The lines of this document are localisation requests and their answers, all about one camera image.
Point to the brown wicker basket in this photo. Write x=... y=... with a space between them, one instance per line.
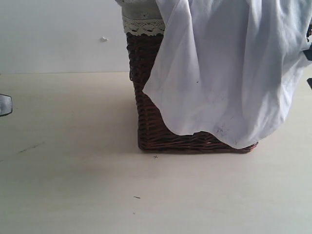
x=152 y=135

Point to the white t-shirt red lettering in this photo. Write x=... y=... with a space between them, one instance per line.
x=229 y=67

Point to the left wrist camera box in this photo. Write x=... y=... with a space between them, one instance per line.
x=6 y=105

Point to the white wall hook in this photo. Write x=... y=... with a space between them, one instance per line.
x=103 y=39

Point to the lace trimmed basket liner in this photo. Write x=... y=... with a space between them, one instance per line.
x=141 y=17

